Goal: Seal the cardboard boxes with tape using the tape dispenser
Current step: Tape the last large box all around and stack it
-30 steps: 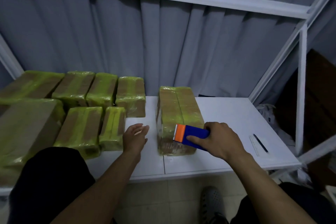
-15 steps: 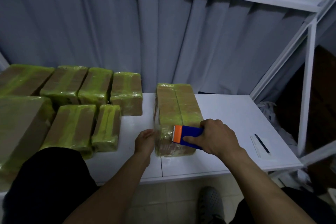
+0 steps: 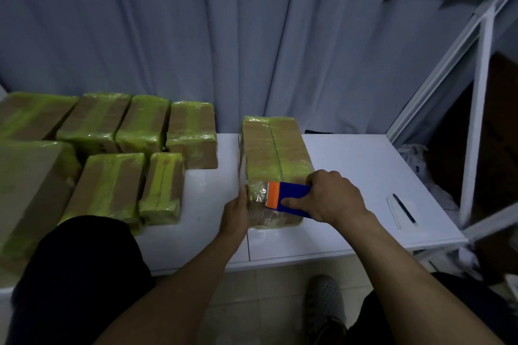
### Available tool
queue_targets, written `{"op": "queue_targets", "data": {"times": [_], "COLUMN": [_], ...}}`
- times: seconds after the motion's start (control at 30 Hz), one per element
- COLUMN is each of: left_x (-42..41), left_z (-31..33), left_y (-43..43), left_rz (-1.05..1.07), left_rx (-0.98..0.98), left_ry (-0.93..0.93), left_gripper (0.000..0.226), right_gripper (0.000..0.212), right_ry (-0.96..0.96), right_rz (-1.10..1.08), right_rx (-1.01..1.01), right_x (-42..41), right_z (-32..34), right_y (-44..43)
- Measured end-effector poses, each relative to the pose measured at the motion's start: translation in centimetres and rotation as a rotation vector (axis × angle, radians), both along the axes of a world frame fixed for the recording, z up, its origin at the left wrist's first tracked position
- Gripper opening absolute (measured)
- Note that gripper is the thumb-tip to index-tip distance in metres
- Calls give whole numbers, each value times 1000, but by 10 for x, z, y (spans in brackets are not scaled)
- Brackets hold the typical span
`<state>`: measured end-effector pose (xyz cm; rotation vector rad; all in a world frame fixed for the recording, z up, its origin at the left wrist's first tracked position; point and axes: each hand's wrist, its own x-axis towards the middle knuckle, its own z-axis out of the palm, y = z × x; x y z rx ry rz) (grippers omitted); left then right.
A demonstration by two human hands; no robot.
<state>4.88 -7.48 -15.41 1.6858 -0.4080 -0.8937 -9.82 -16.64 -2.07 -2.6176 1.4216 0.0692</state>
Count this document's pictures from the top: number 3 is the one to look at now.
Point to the person's left hand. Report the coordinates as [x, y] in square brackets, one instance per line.
[234, 219]

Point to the person's right hand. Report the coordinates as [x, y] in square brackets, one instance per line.
[334, 199]

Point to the person's left thumb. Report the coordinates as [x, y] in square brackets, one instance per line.
[244, 200]

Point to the person's right thumb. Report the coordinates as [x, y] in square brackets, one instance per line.
[297, 203]

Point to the blue and orange scraper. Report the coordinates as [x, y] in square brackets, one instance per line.
[289, 192]

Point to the taped cardboard box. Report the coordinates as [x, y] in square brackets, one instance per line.
[271, 150]

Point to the person's left forearm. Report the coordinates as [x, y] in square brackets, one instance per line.
[178, 292]

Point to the person's right forearm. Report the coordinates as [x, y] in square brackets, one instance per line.
[404, 284]

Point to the white strip with black line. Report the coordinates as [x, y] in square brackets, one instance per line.
[400, 211]

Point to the grey perforated clog shoe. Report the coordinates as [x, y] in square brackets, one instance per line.
[323, 304]

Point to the white plastic bag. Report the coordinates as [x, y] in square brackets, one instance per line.
[419, 165]

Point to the pile of green wrapped parcels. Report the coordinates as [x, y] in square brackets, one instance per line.
[101, 154]

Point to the grey curtain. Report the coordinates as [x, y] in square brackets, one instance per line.
[202, 33]

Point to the person's left leg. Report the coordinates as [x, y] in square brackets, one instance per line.
[77, 280]

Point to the person's leg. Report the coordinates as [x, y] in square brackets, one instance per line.
[477, 304]
[77, 280]

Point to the person's right leg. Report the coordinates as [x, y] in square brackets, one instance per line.
[477, 304]

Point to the dark brown wooden panel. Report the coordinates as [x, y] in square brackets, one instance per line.
[500, 134]

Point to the white metal shelf frame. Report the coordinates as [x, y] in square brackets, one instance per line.
[481, 94]

